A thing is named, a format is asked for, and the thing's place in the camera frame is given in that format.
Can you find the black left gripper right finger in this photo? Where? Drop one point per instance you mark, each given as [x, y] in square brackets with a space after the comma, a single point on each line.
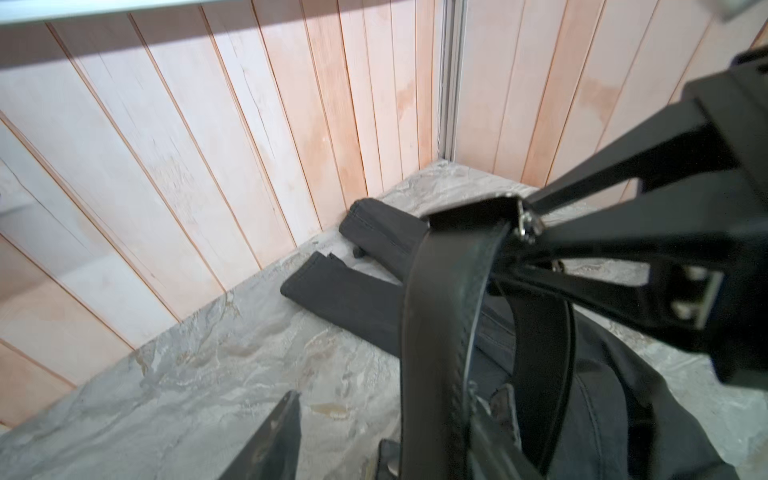
[495, 445]

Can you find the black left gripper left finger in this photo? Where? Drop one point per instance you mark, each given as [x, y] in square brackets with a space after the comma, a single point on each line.
[273, 451]

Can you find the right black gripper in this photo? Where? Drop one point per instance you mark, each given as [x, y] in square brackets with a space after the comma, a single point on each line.
[685, 263]

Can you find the dark grey trousers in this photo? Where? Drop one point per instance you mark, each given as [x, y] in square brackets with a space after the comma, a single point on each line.
[621, 422]

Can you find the black leather belt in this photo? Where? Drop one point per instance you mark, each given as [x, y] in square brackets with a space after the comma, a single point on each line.
[450, 275]

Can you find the aluminium frame rail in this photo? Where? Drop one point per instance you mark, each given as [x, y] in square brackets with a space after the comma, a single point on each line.
[451, 33]

